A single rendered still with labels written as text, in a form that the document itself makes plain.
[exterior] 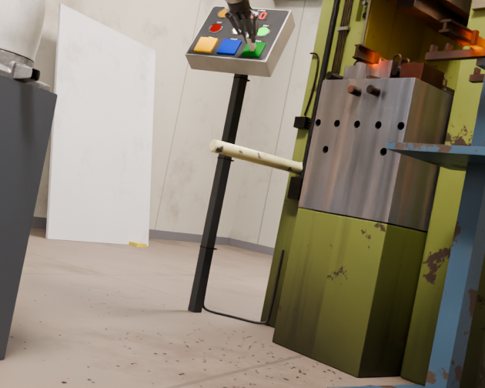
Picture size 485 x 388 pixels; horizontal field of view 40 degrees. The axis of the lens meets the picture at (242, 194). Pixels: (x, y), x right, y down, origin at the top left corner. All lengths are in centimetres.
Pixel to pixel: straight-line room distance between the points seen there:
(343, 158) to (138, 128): 305
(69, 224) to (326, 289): 259
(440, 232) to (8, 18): 139
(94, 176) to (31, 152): 313
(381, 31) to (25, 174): 155
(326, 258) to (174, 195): 405
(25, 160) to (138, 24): 409
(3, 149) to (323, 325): 116
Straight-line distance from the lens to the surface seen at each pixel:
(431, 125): 215
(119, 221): 481
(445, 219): 214
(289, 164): 248
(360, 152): 212
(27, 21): 150
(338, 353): 210
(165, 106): 583
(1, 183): 146
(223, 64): 251
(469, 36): 171
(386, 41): 262
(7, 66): 148
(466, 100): 219
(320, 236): 217
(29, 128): 149
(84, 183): 454
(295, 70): 705
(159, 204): 595
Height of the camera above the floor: 43
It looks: 1 degrees up
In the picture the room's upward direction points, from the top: 11 degrees clockwise
